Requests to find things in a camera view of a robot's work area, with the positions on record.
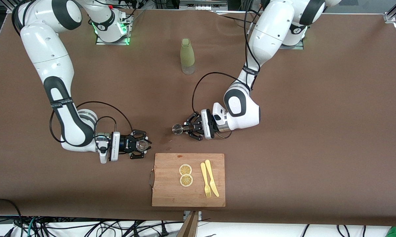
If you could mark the small metal bracket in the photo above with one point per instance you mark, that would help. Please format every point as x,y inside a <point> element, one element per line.
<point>186,214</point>

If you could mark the yellow plastic knife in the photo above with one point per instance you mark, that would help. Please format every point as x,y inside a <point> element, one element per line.
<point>210,174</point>

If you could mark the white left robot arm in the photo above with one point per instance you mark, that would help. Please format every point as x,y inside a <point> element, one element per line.
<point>270,33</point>

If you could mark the brown table cover sheet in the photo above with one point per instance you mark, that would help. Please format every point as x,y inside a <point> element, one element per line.
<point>283,164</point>

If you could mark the grey equipment box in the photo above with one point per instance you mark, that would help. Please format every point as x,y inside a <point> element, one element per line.
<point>202,3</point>

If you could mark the green sleeved glass bottle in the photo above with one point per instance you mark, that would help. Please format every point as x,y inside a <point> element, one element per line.
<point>187,56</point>

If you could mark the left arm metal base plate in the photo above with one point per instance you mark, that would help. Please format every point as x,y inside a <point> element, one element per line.
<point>295,47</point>

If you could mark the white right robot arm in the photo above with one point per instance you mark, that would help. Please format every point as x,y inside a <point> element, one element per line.
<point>46,49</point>

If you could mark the steel jigger measuring cup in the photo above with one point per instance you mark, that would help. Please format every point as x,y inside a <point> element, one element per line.
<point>177,129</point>

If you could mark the wooden post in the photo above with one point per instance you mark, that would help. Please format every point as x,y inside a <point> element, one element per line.
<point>189,228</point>

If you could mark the wooden cutting board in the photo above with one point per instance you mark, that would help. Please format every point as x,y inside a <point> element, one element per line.
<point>171,194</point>

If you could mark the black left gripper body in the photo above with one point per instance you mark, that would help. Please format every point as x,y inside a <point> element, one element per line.
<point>196,126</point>

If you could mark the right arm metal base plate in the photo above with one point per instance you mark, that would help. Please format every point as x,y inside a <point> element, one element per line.
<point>100,42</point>

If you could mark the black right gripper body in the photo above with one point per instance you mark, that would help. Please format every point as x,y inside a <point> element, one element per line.
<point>125,144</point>

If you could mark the clear glass beaker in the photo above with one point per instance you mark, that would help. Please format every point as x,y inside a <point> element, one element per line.
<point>142,144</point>

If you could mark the yellow plastic fork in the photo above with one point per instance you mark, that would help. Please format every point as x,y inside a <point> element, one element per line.
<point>203,174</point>

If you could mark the lemon slice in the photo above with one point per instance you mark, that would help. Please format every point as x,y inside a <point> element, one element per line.
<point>185,170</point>
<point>186,180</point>

